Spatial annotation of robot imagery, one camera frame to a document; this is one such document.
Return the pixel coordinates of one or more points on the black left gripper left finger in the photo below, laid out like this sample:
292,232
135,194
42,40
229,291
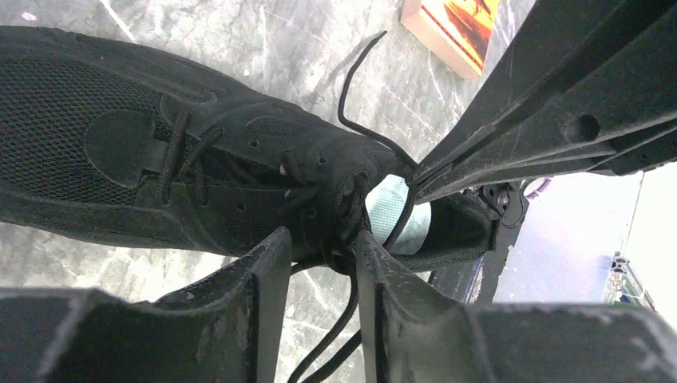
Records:
225,327

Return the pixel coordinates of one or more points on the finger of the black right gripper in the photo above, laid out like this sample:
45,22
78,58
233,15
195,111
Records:
584,86

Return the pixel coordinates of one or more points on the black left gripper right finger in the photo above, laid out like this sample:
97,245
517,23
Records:
413,333

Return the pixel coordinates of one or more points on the black shoelace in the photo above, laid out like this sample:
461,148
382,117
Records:
349,121

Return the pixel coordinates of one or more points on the black shoe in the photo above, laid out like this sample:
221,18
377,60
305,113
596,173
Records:
111,142

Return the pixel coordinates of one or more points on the orange book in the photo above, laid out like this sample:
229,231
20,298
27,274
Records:
456,31

